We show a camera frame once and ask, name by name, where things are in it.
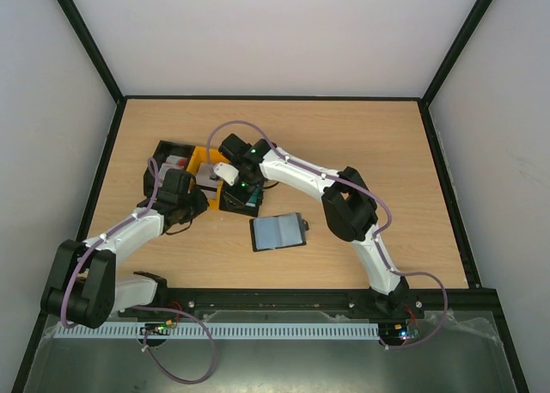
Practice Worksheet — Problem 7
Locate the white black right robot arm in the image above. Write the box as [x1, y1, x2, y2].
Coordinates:
[214, 134, 409, 317]

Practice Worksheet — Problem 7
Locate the yellow card bin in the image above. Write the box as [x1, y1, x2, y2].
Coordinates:
[186, 146, 229, 210]

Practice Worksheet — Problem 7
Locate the teal card stack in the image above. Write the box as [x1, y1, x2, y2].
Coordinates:
[246, 188, 262, 207]

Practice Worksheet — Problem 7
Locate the white red card stack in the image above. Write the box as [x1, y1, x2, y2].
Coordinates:
[159, 155, 188, 178]

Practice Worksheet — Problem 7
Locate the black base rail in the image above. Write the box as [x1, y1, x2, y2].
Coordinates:
[118, 287, 502, 321]

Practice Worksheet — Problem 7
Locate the black card bin left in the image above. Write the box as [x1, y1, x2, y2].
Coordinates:
[143, 140, 195, 203]

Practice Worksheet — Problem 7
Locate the white orange card stack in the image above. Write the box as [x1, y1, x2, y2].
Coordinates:
[195, 163, 221, 200]

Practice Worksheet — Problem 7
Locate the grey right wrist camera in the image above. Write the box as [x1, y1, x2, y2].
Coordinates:
[213, 163, 239, 186]

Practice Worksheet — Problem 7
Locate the black card bin right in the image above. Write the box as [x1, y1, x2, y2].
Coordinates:
[219, 182, 263, 217]

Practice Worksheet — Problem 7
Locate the black card bin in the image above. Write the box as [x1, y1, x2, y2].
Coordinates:
[219, 182, 263, 217]
[143, 140, 195, 203]

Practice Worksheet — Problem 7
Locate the black leather card holder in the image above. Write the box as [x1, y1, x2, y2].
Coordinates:
[249, 212, 309, 252]

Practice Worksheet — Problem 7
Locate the white slotted cable duct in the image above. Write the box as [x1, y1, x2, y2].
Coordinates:
[53, 322, 379, 341]

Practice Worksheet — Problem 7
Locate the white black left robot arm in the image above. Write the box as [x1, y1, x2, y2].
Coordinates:
[40, 169, 209, 329]

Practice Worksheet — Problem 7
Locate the black enclosure frame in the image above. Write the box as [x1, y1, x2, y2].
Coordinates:
[12, 0, 529, 392]

